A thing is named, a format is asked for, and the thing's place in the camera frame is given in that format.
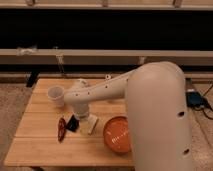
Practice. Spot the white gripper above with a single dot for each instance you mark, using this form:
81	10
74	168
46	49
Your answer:
81	114

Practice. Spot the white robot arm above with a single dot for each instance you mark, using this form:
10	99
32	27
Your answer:
155	104

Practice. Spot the white ceramic cup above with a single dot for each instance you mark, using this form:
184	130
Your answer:
56	95

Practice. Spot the black rectangular block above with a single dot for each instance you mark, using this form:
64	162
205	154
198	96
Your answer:
72	124

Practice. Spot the red chili pepper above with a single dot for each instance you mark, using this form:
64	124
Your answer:
61	129

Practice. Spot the orange bowl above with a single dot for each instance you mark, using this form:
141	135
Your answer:
116	135

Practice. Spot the wooden table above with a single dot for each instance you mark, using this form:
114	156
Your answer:
36	140

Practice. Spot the black table leg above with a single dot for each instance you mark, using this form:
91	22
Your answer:
33	77

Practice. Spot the blue power adapter box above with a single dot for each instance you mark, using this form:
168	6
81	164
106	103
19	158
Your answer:
194	98

